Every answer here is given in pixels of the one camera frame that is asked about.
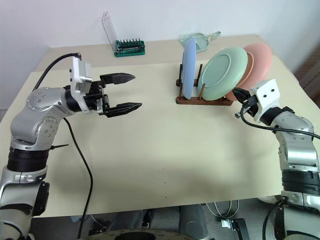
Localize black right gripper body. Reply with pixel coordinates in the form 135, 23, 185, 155
241, 95, 259, 116

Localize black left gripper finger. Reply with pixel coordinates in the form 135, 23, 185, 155
104, 101, 143, 119
99, 71, 137, 88

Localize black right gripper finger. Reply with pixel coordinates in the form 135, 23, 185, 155
233, 87, 251, 104

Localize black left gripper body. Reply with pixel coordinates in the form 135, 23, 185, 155
83, 79, 111, 117

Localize green plate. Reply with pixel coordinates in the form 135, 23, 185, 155
201, 46, 249, 102

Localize pink plate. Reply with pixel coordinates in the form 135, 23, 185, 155
226, 42, 273, 102

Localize blue plate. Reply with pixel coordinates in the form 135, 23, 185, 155
181, 38, 197, 100

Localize brown wooden dish rack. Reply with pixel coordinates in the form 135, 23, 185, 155
175, 63, 233, 106

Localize green screwdriver bit set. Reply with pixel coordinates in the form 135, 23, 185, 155
114, 37, 146, 58

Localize clear plastic dustpan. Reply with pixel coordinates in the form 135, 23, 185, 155
179, 31, 222, 55

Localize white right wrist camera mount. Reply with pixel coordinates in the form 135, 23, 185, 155
248, 79, 279, 123

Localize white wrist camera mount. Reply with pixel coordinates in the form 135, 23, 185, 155
69, 56, 94, 97
248, 79, 279, 123

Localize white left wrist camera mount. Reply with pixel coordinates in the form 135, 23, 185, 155
69, 56, 94, 97

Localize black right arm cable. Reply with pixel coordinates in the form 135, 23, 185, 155
240, 106, 320, 140

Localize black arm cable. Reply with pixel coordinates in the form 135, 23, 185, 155
240, 106, 320, 140
33, 52, 94, 240

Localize black cable tie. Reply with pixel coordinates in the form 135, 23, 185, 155
49, 143, 70, 151

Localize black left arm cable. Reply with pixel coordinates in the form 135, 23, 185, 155
33, 52, 94, 240

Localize white cable loop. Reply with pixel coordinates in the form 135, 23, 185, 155
206, 199, 240, 217

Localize black robot torso cable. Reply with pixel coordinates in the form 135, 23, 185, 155
262, 199, 286, 238

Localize black metal bracket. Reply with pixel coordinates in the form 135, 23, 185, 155
221, 218, 247, 232

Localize grey round pedestal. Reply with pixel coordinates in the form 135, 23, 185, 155
178, 204, 210, 240

